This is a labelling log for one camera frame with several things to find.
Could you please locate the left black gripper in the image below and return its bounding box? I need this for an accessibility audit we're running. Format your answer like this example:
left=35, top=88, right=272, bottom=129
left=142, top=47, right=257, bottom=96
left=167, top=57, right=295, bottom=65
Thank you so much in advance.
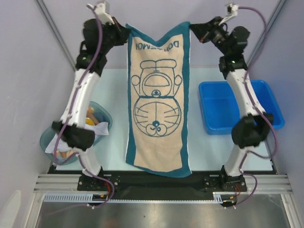
left=98, top=16, right=130, bottom=54

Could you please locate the Doraemon teal beige towel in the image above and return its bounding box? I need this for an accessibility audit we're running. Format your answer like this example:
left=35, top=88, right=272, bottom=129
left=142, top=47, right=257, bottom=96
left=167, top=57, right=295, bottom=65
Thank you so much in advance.
left=125, top=21, right=192, bottom=178

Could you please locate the lavender white cloth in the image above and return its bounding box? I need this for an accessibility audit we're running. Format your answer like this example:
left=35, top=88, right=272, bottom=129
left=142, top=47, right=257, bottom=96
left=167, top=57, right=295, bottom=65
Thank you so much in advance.
left=43, top=122, right=109, bottom=153

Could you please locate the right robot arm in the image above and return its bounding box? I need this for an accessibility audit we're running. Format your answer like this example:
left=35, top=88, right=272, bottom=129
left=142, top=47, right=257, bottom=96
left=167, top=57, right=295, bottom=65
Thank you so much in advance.
left=190, top=17, right=274, bottom=191

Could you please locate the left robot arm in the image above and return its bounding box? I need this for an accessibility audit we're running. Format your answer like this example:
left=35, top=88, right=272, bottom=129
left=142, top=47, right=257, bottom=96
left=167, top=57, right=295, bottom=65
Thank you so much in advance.
left=52, top=17, right=131, bottom=190

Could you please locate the blue plastic bin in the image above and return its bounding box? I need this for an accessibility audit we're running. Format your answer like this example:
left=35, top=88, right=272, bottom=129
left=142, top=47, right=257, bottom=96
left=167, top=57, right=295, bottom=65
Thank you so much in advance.
left=199, top=80, right=285, bottom=135

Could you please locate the teal translucent basket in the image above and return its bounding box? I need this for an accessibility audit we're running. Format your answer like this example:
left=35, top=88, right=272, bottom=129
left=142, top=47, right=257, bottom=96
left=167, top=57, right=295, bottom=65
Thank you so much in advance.
left=40, top=101, right=113, bottom=165

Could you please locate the orange brown towel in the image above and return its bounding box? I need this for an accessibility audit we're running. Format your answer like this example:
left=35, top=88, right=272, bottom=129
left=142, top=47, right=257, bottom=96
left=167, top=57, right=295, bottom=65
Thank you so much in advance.
left=56, top=106, right=99, bottom=159

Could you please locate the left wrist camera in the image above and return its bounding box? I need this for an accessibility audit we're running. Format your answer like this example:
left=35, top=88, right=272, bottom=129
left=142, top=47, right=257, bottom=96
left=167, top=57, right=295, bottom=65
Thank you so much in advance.
left=86, top=0, right=114, bottom=25

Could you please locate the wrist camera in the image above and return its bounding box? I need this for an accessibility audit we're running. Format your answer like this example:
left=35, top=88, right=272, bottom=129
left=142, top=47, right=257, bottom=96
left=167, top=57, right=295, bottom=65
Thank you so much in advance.
left=219, top=3, right=239, bottom=25
left=86, top=0, right=114, bottom=25

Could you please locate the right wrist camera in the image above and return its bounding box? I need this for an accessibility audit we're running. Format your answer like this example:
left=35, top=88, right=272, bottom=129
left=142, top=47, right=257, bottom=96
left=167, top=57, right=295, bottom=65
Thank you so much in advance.
left=219, top=3, right=239, bottom=25

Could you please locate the right aluminium frame post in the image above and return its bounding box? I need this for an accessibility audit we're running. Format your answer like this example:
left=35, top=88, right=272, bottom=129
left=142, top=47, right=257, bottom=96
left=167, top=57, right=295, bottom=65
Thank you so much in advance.
left=239, top=0, right=288, bottom=72

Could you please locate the aluminium frame post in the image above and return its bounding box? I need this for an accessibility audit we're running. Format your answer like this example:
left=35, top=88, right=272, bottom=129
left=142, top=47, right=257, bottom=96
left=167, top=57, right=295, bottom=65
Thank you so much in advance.
left=34, top=0, right=76, bottom=71
left=239, top=0, right=288, bottom=72

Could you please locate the left aluminium frame post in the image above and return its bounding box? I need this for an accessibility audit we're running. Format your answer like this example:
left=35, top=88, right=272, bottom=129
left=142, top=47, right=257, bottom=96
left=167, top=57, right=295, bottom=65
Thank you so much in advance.
left=34, top=0, right=76, bottom=71

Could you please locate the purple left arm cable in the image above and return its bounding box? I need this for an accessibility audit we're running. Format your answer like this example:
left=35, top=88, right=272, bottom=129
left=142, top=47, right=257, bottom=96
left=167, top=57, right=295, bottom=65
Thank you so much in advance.
left=52, top=3, right=104, bottom=171

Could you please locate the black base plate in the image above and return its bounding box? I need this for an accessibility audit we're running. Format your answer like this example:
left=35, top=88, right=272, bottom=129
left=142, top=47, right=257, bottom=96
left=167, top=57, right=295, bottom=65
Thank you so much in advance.
left=47, top=165, right=278, bottom=201

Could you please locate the aluminium front rail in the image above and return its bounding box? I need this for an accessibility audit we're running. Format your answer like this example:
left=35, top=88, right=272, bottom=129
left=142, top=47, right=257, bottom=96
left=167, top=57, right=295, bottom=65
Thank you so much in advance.
left=34, top=174, right=293, bottom=194

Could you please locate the white cable duct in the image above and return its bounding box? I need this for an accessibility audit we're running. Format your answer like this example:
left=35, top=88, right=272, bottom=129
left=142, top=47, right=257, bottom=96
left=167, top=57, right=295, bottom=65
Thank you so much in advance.
left=43, top=192, right=237, bottom=205

